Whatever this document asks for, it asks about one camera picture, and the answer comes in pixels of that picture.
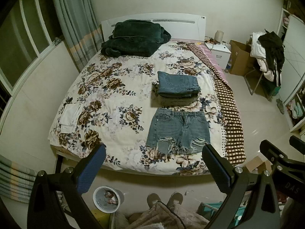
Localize floral bed quilt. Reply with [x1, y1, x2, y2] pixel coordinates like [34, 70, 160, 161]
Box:
[48, 41, 226, 175]

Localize white nightstand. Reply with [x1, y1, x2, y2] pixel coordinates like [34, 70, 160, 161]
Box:
[205, 42, 231, 70]

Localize grey striped curtain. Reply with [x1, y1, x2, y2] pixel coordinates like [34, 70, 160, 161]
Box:
[53, 0, 103, 71]

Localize ripped blue denim shorts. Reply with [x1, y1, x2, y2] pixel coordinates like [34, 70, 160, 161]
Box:
[146, 108, 211, 155]

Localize cardboard box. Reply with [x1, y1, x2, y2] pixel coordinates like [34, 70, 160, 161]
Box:
[230, 40, 256, 76]

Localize folded blue jeans stack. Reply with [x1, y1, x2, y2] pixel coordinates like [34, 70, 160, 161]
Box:
[150, 71, 201, 108]

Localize black jacket on chair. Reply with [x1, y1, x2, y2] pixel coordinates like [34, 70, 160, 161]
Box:
[258, 30, 285, 86]

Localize brown checkered sheet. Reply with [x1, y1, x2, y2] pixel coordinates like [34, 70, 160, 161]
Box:
[187, 43, 246, 165]

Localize chair with clothes pile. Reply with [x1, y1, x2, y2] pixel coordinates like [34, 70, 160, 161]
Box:
[249, 31, 281, 99]

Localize left grey slipper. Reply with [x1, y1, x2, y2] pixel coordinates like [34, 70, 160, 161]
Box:
[147, 193, 161, 208]

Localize cream table lamp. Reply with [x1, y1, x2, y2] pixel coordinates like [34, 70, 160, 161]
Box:
[214, 30, 224, 43]

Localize white headboard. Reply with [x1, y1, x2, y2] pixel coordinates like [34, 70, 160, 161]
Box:
[101, 12, 207, 41]

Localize grey slipper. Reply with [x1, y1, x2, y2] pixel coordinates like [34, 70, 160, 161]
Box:
[167, 192, 184, 207]
[147, 193, 161, 208]

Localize white trash bin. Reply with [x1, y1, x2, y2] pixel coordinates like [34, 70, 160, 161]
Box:
[92, 186, 125, 214]

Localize folded white cloth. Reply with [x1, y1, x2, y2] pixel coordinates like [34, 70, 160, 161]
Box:
[59, 102, 83, 134]

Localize teal plastic basket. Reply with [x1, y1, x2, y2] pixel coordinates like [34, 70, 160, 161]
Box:
[197, 201, 246, 222]

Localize white wardrobe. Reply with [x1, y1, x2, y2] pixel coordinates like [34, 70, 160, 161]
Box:
[277, 8, 304, 132]

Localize dark green fleece blanket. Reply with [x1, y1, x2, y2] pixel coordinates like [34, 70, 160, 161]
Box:
[101, 19, 172, 58]

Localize white frame window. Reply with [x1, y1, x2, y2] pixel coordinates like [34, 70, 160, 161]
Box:
[1, 0, 64, 95]

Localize pink striped sheet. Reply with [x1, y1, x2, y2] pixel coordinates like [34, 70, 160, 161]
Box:
[171, 39, 229, 84]

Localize right grey slipper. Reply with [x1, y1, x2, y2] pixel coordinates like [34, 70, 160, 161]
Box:
[167, 192, 184, 207]

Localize small cardboard box floor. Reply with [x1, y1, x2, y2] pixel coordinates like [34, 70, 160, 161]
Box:
[245, 156, 272, 174]

